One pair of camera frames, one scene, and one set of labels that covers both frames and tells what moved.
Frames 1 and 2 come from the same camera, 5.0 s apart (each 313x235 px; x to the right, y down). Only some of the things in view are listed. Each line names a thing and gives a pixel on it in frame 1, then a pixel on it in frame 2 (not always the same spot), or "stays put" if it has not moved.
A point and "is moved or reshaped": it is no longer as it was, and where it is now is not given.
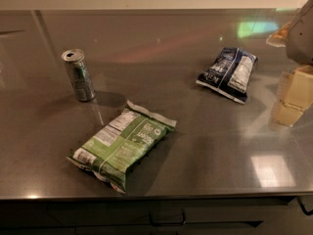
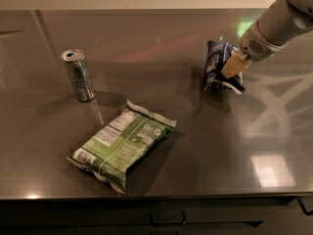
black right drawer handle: [301, 207] stays put
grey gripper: [301, 36] → [253, 45]
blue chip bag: [229, 72] is moved or reshaped
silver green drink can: [75, 64] stays put
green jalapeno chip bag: [109, 155] stays put
